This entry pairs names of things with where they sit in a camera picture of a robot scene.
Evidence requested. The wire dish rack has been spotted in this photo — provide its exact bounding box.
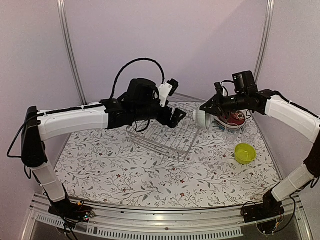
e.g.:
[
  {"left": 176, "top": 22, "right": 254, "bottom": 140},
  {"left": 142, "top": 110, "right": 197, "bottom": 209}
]
[{"left": 126, "top": 101, "right": 200, "bottom": 160}]

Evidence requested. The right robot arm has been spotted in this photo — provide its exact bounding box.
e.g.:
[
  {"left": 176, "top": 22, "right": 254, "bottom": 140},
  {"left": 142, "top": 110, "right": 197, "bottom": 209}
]
[{"left": 193, "top": 71, "right": 320, "bottom": 218}]

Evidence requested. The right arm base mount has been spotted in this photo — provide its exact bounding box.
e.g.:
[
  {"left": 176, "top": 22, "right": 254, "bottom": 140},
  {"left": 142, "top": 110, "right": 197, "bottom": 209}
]
[{"left": 240, "top": 201, "right": 285, "bottom": 235}]

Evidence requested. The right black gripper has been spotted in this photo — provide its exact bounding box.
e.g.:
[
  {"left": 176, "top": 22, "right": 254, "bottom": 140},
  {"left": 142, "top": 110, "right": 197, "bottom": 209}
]
[{"left": 200, "top": 90, "right": 248, "bottom": 119}]

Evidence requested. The floral table mat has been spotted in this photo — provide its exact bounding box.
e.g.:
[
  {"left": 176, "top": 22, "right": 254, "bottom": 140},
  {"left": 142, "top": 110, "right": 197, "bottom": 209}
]
[{"left": 46, "top": 100, "right": 284, "bottom": 209}]

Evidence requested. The aluminium front rail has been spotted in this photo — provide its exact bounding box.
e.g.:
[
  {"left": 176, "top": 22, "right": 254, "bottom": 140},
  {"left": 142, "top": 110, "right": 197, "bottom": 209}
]
[{"left": 20, "top": 193, "right": 315, "bottom": 240}]

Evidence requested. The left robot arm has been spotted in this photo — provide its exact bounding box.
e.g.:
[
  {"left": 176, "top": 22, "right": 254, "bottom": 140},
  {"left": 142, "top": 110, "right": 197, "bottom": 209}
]
[{"left": 16, "top": 78, "right": 187, "bottom": 217}]

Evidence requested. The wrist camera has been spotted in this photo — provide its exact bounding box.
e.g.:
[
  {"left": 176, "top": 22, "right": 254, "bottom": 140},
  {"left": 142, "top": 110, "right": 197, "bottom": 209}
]
[
  {"left": 214, "top": 82, "right": 229, "bottom": 97},
  {"left": 158, "top": 78, "right": 179, "bottom": 108}
]

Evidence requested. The dark red black plate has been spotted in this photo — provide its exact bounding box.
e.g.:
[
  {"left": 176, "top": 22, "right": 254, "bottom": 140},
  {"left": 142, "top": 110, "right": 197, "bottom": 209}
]
[{"left": 218, "top": 111, "right": 246, "bottom": 126}]

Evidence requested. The yellow green bowl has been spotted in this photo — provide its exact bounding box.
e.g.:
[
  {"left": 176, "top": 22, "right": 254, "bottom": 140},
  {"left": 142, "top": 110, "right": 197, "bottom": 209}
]
[{"left": 234, "top": 143, "right": 257, "bottom": 165}]

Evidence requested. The white ribbed plate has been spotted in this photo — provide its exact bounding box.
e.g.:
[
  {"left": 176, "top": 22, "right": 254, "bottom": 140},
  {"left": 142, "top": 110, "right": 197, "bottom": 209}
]
[{"left": 213, "top": 114, "right": 247, "bottom": 130}]

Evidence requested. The clear glass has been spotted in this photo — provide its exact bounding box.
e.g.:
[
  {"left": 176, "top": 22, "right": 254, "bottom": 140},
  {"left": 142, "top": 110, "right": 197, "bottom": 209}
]
[
  {"left": 241, "top": 127, "right": 258, "bottom": 144},
  {"left": 224, "top": 123, "right": 242, "bottom": 145}
]

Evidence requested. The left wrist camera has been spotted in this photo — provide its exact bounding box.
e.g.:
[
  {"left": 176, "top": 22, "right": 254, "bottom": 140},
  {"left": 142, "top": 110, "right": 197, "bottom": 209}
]
[{"left": 158, "top": 78, "right": 179, "bottom": 108}]

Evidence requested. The right aluminium frame post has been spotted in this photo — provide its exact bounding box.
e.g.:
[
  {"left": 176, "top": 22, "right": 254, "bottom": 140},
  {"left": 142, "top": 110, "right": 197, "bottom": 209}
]
[{"left": 253, "top": 0, "right": 275, "bottom": 82}]

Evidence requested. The clear glass front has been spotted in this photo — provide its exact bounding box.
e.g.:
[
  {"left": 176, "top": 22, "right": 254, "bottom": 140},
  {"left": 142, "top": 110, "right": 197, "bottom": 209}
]
[{"left": 224, "top": 123, "right": 242, "bottom": 145}]

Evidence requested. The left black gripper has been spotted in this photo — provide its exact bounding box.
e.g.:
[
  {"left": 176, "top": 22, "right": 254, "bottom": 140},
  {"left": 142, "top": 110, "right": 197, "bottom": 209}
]
[{"left": 134, "top": 100, "right": 187, "bottom": 129}]

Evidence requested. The aluminium frame post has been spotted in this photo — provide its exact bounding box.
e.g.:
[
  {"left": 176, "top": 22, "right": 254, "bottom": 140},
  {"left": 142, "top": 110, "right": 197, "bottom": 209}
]
[
  {"left": 56, "top": 0, "right": 87, "bottom": 105},
  {"left": 253, "top": 0, "right": 275, "bottom": 82}
]

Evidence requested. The blue polka dot plate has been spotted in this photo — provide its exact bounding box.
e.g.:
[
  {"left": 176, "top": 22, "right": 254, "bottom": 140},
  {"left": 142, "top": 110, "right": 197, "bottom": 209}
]
[{"left": 215, "top": 121, "right": 246, "bottom": 131}]

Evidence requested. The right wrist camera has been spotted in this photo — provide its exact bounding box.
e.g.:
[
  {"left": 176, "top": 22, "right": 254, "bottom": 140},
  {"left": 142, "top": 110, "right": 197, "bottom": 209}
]
[{"left": 214, "top": 82, "right": 229, "bottom": 97}]

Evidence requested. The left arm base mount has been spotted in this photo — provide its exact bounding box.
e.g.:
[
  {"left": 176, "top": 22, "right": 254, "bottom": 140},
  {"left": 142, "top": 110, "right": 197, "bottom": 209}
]
[{"left": 48, "top": 199, "right": 96, "bottom": 223}]

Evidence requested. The left aluminium frame post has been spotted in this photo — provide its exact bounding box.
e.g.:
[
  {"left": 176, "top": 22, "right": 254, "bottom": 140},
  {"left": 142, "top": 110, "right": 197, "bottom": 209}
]
[{"left": 56, "top": 0, "right": 87, "bottom": 105}]

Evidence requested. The white grey patterned bowl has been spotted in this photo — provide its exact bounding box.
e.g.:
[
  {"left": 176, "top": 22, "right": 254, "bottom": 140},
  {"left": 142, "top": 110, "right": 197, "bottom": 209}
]
[{"left": 192, "top": 109, "right": 212, "bottom": 130}]

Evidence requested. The pale green flower plate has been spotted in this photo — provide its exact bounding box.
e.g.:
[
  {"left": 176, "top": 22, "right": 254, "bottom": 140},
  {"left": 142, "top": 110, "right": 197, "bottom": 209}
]
[{"left": 214, "top": 117, "right": 247, "bottom": 131}]

